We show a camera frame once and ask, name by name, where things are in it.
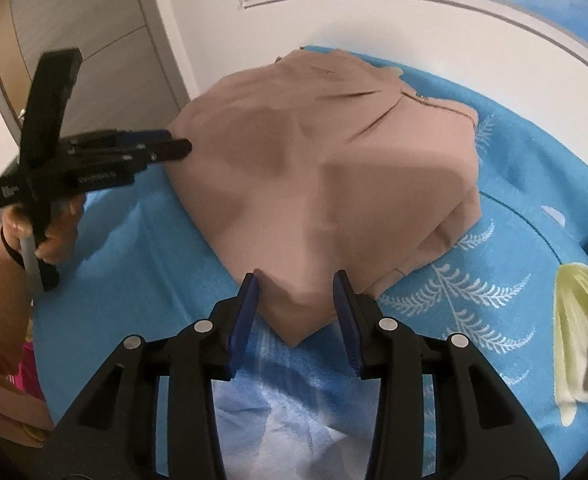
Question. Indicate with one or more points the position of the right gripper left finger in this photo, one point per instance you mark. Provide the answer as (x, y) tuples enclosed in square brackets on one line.
[(233, 320)]

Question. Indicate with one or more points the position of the pink brown jacket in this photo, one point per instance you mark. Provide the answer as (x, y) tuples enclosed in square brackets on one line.
[(321, 162)]

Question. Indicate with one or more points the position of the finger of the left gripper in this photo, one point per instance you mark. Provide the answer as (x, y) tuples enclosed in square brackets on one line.
[(160, 151), (143, 136)]

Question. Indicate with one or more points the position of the person left hand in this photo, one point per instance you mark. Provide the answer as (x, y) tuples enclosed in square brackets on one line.
[(59, 237)]

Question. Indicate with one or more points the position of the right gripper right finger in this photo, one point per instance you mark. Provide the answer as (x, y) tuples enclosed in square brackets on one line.
[(359, 316)]

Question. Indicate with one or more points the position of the grey wardrobe door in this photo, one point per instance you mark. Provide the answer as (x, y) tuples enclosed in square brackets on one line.
[(129, 77)]

